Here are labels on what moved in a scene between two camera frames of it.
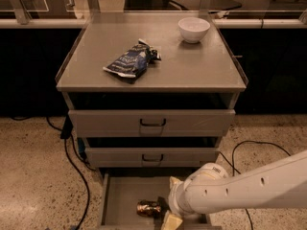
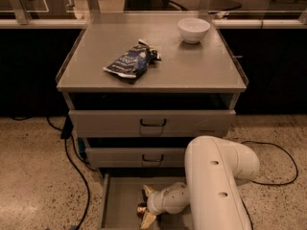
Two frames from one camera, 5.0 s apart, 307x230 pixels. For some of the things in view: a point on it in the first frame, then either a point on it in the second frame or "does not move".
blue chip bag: x=134 y=60 does not move
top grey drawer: x=152 y=124 does not move
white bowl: x=194 y=29 does not move
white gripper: x=175 y=197 to x=154 y=202
